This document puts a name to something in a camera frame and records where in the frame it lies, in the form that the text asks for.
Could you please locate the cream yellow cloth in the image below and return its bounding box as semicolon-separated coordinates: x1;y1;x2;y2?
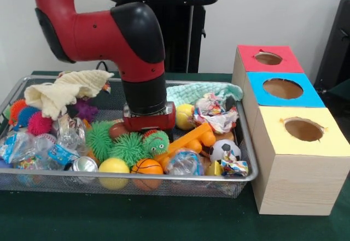
24;70;114;120

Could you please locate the clear mesh bin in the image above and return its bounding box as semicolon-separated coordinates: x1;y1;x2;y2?
0;75;258;198

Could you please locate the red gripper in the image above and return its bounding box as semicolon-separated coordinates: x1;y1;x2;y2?
123;102;177;132

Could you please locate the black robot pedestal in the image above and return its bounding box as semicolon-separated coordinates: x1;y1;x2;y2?
106;0;219;73

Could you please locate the green spiky ball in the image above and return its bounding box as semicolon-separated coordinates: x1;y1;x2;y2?
108;132;147;168
141;130;170;157

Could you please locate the orange yellow plastic toy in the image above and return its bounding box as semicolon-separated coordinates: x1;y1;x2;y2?
156;122;217;169

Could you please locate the small soccer ball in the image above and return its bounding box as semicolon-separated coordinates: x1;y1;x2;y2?
210;139;241;162

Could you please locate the yellow ball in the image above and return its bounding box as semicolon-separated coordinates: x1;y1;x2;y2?
175;103;195;131
98;157;131;190

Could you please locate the colourful patterned fabric toy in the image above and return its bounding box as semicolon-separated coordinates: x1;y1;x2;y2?
194;92;240;134

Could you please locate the wooden box with three holes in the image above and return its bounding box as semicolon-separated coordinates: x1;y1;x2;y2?
231;45;350;216

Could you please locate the mint green cloth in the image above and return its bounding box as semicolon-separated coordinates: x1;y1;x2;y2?
166;83;244;108

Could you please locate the bright orange mini basketball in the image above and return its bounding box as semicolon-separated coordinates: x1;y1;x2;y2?
131;159;164;191

